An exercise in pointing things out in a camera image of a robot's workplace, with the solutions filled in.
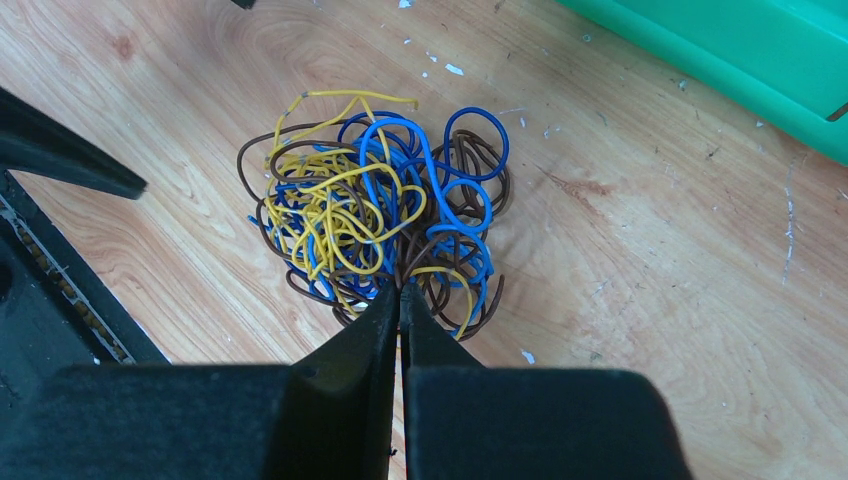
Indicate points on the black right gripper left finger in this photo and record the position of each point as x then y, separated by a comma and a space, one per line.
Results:
334, 417

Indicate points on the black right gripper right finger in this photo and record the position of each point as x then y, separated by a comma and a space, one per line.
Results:
464, 420

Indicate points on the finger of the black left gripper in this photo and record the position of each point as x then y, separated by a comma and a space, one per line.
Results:
33, 142

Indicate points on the green plastic bin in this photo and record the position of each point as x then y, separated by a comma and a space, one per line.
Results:
784, 60

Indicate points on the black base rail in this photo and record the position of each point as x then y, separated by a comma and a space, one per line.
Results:
55, 310

